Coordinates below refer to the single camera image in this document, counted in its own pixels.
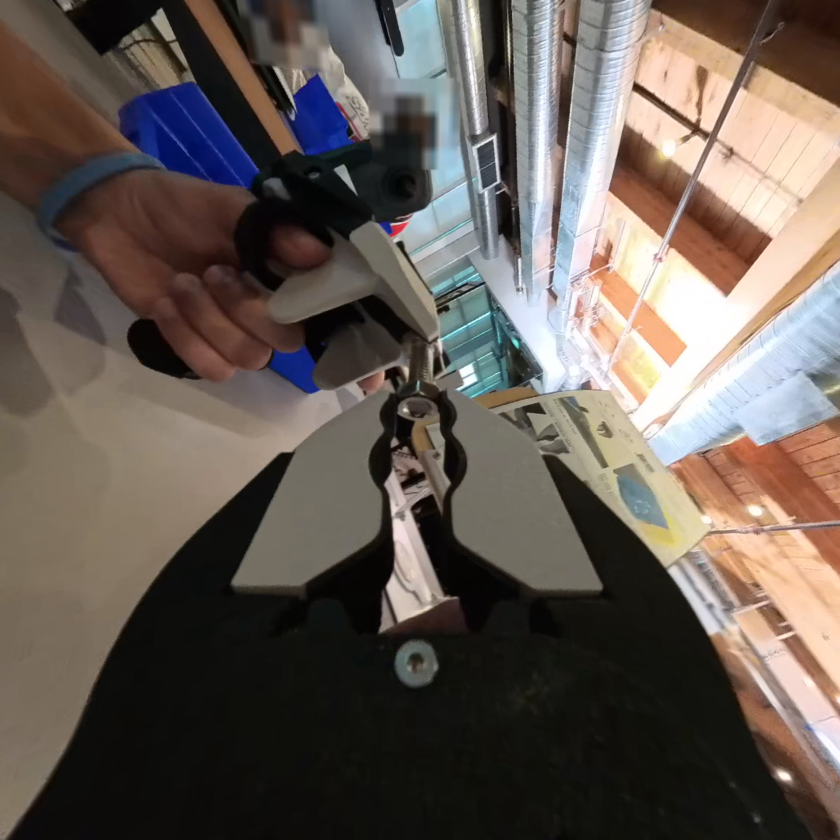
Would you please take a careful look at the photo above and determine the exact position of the thin silver ceiling pipe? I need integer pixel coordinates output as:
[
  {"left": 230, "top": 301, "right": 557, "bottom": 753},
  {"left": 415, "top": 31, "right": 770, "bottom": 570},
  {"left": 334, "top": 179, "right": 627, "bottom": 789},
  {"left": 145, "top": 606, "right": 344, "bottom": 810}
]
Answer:
[{"left": 449, "top": 0, "right": 501, "bottom": 260}]

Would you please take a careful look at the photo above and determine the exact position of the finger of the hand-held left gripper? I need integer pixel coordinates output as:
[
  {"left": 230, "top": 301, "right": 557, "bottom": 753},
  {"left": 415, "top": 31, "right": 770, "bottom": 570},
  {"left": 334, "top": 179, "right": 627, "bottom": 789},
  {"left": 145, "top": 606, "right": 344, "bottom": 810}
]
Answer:
[
  {"left": 268, "top": 222, "right": 441, "bottom": 343},
  {"left": 312, "top": 325, "right": 403, "bottom": 391}
]

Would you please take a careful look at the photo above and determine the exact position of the steel hex bolt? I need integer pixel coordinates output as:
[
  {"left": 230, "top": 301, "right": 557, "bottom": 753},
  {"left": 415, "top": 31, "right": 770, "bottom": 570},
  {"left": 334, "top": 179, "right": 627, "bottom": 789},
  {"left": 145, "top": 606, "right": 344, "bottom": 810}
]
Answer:
[{"left": 408, "top": 330, "right": 437, "bottom": 388}]

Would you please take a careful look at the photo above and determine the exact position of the person's left hand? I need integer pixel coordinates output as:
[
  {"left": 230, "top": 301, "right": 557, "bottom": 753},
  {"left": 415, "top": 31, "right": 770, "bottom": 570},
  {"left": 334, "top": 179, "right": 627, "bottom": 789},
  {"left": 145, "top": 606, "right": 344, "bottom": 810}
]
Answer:
[{"left": 58, "top": 172, "right": 336, "bottom": 383}]

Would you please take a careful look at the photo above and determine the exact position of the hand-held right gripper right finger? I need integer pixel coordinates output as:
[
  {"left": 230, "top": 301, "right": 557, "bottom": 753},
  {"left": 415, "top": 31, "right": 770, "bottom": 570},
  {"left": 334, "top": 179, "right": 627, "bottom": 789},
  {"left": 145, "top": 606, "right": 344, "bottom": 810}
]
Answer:
[{"left": 438, "top": 388, "right": 606, "bottom": 634}]

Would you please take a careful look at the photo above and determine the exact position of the blue wristband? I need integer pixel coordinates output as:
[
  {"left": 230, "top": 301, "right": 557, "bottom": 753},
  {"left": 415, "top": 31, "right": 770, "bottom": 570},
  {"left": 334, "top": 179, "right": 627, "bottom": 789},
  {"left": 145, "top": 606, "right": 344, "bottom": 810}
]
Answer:
[{"left": 34, "top": 152, "right": 165, "bottom": 253}]

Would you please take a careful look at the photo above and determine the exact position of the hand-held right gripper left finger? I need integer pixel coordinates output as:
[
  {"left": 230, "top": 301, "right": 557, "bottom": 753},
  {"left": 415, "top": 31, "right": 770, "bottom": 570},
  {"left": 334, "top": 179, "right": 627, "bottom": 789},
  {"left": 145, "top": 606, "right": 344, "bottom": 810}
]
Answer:
[{"left": 230, "top": 388, "right": 398, "bottom": 634}]

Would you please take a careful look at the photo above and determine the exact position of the black video bar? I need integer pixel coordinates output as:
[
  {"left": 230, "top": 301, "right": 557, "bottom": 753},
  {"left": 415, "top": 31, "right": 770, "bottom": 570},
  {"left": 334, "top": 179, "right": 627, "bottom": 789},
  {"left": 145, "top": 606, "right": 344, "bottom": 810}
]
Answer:
[{"left": 374, "top": 0, "right": 404, "bottom": 56}]

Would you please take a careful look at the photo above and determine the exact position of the silver ventilation duct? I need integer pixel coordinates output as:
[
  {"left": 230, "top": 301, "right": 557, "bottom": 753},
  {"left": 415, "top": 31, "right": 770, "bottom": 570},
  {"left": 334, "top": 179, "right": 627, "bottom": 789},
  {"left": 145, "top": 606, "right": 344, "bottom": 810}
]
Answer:
[
  {"left": 554, "top": 0, "right": 651, "bottom": 309},
  {"left": 512, "top": 0, "right": 560, "bottom": 299},
  {"left": 646, "top": 269, "right": 840, "bottom": 467}
]

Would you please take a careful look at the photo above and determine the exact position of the blue plastic bin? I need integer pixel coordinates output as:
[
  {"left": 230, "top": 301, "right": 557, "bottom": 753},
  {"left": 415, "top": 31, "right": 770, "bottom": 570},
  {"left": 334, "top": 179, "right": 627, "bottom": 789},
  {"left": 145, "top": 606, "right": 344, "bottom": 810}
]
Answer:
[
  {"left": 292, "top": 72, "right": 352, "bottom": 155},
  {"left": 118, "top": 82, "right": 324, "bottom": 396}
]

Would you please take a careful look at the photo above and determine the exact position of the steel hex nut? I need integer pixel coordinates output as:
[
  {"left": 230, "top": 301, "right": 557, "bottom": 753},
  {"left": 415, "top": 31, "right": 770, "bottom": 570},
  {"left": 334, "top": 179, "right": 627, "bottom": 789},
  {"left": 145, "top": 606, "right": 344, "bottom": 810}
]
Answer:
[{"left": 395, "top": 384, "right": 442, "bottom": 422}]

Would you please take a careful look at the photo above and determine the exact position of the wooden document stand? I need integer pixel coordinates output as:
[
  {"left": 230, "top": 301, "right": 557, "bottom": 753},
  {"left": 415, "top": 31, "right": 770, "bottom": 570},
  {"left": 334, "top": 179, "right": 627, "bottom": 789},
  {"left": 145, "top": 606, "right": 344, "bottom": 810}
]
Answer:
[{"left": 384, "top": 387, "right": 713, "bottom": 634}]

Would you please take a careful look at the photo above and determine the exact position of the wooden desk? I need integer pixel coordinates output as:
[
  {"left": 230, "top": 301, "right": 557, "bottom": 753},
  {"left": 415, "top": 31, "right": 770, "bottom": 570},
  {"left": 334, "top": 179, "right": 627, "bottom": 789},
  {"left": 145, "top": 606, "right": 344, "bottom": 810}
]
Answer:
[{"left": 161, "top": 0, "right": 303, "bottom": 158}]

